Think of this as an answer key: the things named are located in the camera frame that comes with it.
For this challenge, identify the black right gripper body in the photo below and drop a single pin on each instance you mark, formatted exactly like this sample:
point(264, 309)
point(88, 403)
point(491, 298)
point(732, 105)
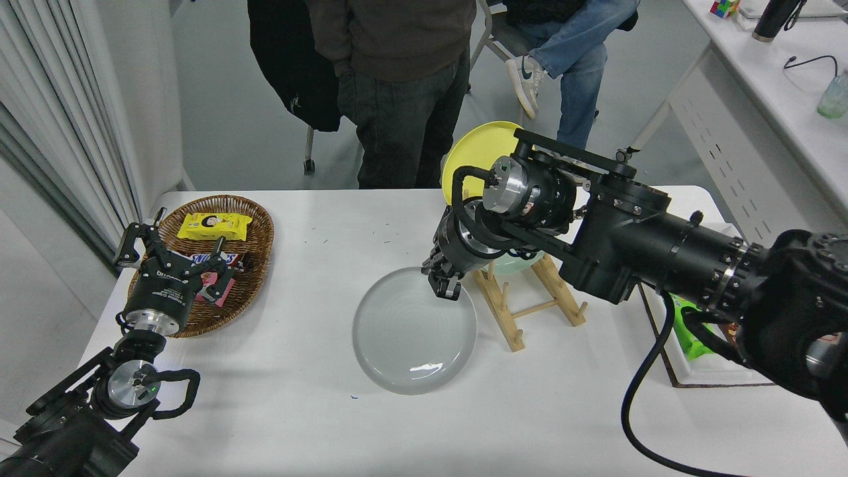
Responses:
point(457, 248)

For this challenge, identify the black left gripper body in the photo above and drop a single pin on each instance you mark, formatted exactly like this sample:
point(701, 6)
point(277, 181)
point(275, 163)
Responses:
point(162, 291)

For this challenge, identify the grey plate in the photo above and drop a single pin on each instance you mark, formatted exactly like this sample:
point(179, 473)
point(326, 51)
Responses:
point(411, 338)

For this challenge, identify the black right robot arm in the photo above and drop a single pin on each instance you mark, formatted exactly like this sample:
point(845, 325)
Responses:
point(662, 245)

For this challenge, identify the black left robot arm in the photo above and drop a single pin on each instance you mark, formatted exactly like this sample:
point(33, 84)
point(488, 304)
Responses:
point(66, 437)

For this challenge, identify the mint green plate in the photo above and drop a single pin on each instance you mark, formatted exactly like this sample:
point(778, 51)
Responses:
point(513, 266)

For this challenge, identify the wooden plate rack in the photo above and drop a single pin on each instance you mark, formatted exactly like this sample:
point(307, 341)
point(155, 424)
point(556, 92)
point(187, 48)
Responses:
point(513, 331)

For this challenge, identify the yellow plate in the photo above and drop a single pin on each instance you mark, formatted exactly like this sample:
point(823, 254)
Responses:
point(477, 149)

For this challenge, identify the brown Snickers bar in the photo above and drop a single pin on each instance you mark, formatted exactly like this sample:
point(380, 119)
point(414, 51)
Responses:
point(199, 257)

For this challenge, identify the pink snack packet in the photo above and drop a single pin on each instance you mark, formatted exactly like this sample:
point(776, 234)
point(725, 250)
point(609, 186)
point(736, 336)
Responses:
point(226, 291)

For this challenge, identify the yellow snack packet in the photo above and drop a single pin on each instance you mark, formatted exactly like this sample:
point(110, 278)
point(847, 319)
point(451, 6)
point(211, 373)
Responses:
point(215, 226)

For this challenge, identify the brown wicker basket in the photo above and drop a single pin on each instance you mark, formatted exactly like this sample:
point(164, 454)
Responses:
point(255, 218)

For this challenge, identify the standing person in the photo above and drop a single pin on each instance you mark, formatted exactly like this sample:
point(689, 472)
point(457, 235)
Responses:
point(397, 119)

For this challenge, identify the chair leg with castor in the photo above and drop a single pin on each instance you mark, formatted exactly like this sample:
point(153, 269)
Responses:
point(309, 149)

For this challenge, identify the white vertical curtain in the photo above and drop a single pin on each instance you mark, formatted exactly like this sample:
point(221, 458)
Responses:
point(53, 99)

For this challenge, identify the seated person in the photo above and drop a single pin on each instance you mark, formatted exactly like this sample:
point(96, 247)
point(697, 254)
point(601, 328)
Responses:
point(576, 86)

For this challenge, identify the black jacket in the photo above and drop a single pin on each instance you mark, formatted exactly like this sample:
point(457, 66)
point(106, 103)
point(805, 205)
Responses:
point(291, 66)

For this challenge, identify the grey office chair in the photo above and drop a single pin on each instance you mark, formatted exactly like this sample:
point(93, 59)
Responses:
point(507, 36)

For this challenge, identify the green snack packet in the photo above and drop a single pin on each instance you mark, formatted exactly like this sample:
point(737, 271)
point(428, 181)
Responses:
point(689, 338)

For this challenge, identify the white tray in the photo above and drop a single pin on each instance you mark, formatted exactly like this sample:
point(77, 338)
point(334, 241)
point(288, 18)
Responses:
point(702, 371)

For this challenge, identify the brown board under tray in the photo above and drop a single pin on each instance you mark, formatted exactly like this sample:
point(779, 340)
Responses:
point(715, 385)

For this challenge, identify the colourful puzzle cube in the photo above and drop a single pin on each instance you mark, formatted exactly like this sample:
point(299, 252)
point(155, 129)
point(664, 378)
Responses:
point(725, 8)

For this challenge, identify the black bottle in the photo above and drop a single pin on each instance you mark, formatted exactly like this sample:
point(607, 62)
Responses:
point(772, 20)

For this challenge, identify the pale green glass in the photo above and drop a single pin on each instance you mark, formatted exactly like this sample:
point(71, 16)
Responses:
point(833, 99)

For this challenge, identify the silver laptop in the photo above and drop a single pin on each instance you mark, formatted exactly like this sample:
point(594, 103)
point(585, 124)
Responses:
point(821, 8)

